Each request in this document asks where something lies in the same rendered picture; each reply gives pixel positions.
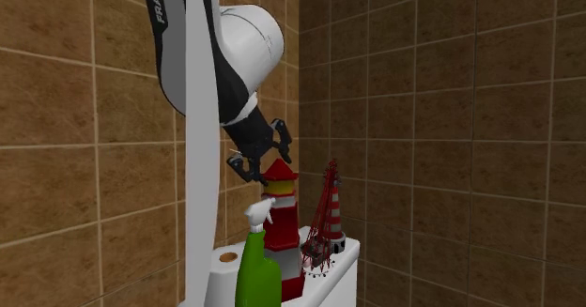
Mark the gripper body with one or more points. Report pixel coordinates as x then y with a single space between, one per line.
251 136

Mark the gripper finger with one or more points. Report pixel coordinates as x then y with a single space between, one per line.
285 139
247 171

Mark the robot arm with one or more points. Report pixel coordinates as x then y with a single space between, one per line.
201 114

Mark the red yellow lighthouse figure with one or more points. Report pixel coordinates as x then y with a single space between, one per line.
285 233

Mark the small brown round disc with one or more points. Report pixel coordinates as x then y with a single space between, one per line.
228 257

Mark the red lattice tower model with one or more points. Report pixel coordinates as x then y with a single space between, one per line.
319 233

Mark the red white striped lighthouse figure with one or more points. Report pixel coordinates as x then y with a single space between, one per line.
338 221

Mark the green spray bottle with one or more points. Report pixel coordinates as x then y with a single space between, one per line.
257 274

